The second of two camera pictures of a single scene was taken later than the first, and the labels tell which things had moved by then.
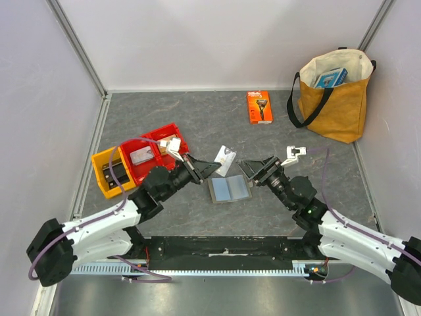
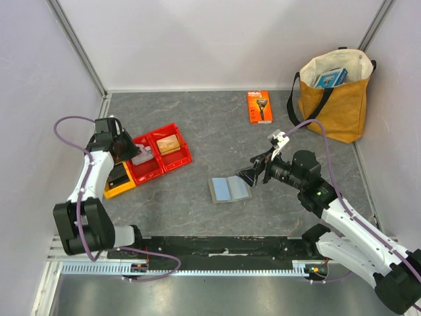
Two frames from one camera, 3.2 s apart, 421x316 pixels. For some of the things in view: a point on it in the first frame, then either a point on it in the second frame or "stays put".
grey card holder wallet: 229,189 stays put
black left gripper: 198,169 → 133,151
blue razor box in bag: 331,79 stays put
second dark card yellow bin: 112,184 stays put
